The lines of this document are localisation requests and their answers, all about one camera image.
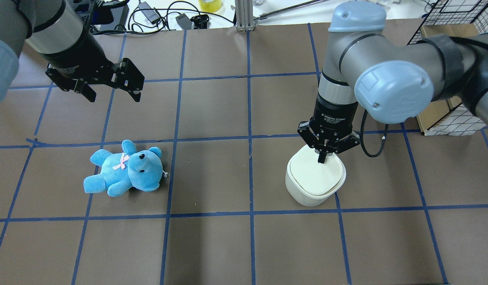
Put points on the aluminium frame post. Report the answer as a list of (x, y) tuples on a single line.
[(244, 15)]

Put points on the yellow tape roll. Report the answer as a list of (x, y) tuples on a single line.
[(210, 6)]

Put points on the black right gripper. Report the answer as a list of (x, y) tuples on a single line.
[(333, 114)]

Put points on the white trash can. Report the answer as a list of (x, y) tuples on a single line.
[(309, 182)]

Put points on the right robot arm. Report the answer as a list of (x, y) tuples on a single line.
[(362, 67)]

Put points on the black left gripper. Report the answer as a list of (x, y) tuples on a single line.
[(80, 53)]

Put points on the wire basket with cardboard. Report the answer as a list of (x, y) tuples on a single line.
[(458, 30)]

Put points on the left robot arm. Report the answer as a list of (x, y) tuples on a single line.
[(60, 32)]

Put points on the long metal rod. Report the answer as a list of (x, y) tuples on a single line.
[(288, 9)]

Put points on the black power adapter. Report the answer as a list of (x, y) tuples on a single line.
[(150, 14)]

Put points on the blue teddy bear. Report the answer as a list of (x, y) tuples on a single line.
[(119, 172)]

